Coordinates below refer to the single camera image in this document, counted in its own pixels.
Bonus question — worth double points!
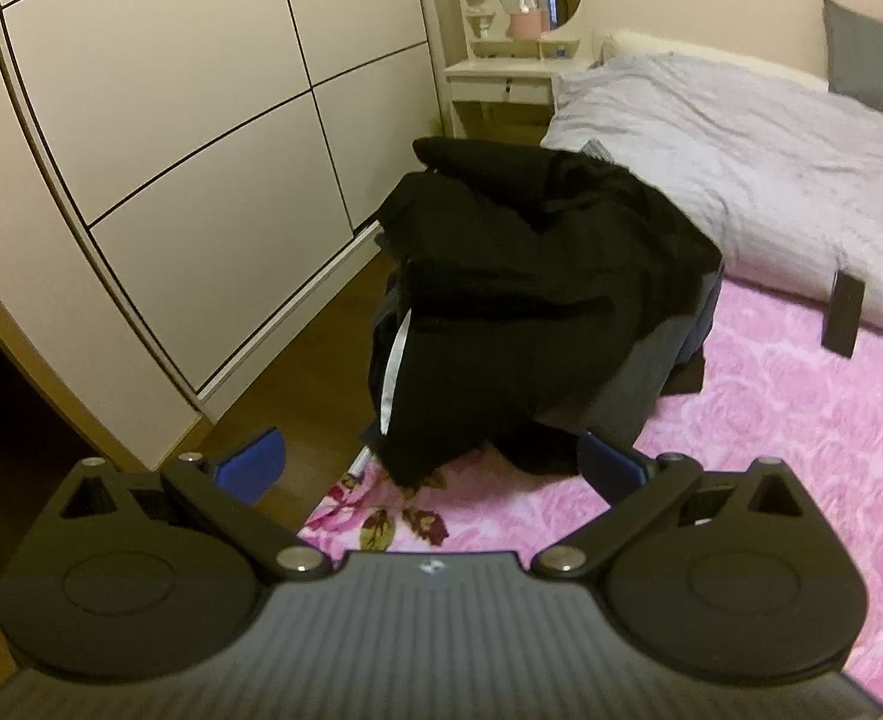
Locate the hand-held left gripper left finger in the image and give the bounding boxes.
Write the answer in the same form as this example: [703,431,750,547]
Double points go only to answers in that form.
[58,426,334,583]

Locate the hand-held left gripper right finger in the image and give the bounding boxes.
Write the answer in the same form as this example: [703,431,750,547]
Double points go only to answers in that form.
[529,429,822,583]

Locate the black garment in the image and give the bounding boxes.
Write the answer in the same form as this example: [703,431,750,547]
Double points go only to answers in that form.
[378,136,723,485]

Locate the dark grey garment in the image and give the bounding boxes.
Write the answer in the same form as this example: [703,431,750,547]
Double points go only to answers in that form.
[531,307,705,477]

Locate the pink floral blanket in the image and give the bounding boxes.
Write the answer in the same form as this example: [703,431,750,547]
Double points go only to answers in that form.
[298,270,883,710]

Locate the dark blue garment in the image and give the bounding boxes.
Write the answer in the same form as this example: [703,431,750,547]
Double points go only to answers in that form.
[681,277,726,361]

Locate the black pants with white stripe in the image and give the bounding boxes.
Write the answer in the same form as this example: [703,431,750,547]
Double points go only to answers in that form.
[358,270,487,488]

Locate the grey pillow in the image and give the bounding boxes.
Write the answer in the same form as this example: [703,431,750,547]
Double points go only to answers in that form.
[821,0,883,122]

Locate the white wardrobe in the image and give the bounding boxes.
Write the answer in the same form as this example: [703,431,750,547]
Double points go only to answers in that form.
[0,0,450,482]

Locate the white bed headboard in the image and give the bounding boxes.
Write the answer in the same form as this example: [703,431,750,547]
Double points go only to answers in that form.
[598,28,836,95]

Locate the white vanity table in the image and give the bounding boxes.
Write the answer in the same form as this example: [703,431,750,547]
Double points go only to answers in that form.
[443,34,607,140]

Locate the pink container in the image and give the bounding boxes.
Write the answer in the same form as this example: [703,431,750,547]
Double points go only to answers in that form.
[506,7,546,39]

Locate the small white shelf organizer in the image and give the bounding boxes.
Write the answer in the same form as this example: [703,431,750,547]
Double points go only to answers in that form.
[454,0,507,61]

